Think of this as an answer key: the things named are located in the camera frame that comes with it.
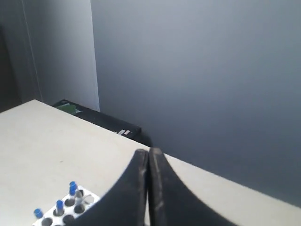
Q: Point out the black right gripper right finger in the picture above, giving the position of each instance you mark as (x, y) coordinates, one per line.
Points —
(171, 202)

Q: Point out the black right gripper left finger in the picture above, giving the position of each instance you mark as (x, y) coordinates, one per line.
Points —
(125, 203)

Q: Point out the stainless steel test tube rack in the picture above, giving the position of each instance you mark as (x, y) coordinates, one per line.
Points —
(74, 206)

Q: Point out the black box with green label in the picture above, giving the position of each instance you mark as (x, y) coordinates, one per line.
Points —
(108, 122)

